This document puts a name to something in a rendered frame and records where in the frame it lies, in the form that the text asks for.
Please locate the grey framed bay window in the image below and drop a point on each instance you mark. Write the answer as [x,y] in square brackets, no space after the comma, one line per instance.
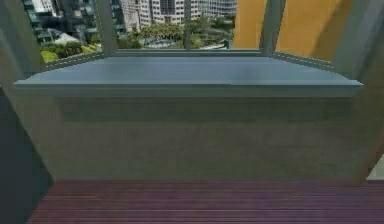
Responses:
[186,71]

